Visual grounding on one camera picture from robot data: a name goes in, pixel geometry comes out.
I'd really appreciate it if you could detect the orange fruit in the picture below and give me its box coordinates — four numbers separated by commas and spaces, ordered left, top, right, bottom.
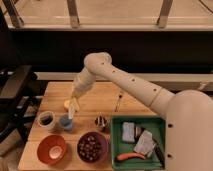
64, 100, 71, 112

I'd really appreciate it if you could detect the black chair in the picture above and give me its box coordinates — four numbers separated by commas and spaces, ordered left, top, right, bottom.
0, 65, 42, 143

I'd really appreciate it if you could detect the green plastic tray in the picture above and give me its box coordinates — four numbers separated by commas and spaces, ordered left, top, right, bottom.
109, 115, 168, 171

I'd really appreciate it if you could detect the black fork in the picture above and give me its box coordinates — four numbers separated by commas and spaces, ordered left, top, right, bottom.
114, 94, 123, 112

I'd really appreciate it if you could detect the orange bowl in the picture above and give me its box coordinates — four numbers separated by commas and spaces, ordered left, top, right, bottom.
37, 135, 67, 165

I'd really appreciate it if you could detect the small striped cup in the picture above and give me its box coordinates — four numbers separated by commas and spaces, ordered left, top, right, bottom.
95, 116, 108, 132

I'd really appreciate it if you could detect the dark purple bowl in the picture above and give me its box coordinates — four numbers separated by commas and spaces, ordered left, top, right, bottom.
77, 132, 108, 164

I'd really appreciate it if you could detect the white ceramic cup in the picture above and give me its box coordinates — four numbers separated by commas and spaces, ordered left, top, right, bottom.
37, 111, 56, 132

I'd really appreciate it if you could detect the blue sponge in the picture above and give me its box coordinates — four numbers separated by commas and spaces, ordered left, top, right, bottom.
122, 122, 135, 143

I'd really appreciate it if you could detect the blue plastic cup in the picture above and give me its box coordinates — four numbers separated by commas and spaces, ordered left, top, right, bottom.
59, 114, 72, 131

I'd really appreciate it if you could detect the orange carrot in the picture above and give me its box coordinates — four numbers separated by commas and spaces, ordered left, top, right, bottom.
115, 152, 146, 161

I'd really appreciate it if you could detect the grey cloth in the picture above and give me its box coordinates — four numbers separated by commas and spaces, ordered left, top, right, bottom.
134, 130, 155, 157

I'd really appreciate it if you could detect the black handled knife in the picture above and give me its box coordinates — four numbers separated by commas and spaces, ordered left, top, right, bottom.
153, 139, 165, 167

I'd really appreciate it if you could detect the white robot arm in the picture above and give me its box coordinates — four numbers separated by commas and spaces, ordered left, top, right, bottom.
72, 52, 213, 171

